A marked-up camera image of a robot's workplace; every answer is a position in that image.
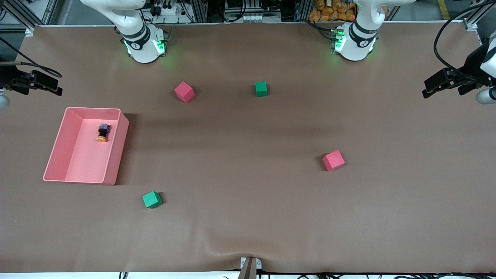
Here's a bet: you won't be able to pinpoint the brown table mat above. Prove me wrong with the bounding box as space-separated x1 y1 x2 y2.
0 21 496 274

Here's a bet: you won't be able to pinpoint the yellow mushroom push button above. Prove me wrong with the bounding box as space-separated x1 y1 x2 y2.
96 123 111 143

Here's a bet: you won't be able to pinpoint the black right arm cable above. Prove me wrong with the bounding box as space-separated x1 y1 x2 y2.
0 37 62 78

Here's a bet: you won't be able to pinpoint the orange snack bags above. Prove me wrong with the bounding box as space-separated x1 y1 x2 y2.
309 0 388 22

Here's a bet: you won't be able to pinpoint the aluminium corner frame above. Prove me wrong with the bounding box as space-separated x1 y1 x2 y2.
0 0 64 37
451 0 496 43

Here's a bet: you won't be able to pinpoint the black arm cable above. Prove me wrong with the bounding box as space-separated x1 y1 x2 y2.
0 37 62 78
433 2 496 84

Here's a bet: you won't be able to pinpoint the pink foam cube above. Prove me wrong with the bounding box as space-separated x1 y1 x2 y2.
174 81 195 103
322 150 346 172

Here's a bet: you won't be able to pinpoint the pink plastic bin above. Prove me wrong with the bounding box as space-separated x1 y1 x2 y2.
43 107 130 186

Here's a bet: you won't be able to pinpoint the black base cable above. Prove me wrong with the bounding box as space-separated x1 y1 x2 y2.
304 19 334 39

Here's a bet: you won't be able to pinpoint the aluminium frame post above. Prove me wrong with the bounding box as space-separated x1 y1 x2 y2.
294 0 312 22
189 0 208 23

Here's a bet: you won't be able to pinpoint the white power strip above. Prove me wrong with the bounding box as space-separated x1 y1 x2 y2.
152 3 178 17

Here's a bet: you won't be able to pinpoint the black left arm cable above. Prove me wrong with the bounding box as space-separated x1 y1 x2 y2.
433 2 496 84

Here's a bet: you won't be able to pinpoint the metal clamp with pole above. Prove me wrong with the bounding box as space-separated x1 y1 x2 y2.
238 257 262 279

